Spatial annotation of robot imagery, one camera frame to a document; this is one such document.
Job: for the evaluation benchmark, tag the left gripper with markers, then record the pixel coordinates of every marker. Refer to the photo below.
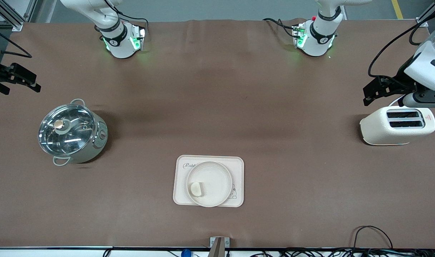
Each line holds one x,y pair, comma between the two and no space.
396,82

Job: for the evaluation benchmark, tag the cream round plate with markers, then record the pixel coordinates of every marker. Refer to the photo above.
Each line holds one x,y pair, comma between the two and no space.
215,180

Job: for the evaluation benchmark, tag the pale steamed bun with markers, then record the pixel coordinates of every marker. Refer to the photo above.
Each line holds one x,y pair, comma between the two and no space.
196,189

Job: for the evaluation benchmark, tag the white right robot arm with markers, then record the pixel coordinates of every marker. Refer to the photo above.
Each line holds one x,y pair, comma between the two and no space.
117,43

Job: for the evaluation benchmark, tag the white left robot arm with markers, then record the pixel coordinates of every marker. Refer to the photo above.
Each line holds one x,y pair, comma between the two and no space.
319,39

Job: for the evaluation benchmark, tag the cream two-slot toaster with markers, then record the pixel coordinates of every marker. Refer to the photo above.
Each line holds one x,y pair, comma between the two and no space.
381,130

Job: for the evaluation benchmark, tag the glass pot lid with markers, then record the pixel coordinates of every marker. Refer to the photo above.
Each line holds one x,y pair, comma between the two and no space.
65,130

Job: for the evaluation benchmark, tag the steel electric cooking pot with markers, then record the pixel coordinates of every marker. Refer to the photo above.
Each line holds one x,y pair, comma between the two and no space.
96,142

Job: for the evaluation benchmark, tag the brown table cover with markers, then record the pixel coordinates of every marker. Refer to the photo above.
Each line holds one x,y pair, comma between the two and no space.
260,89

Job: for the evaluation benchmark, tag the cream rabbit print tray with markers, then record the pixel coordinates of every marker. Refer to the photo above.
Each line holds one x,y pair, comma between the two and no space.
238,167

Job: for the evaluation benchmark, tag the blue round object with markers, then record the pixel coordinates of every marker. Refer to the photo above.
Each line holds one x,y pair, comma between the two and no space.
186,253

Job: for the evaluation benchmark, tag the aluminium frame profile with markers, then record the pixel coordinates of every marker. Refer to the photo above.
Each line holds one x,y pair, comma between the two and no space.
15,23
421,18

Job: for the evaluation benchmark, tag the metal mounting bracket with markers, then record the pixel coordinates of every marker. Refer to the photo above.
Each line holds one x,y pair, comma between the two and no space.
219,246

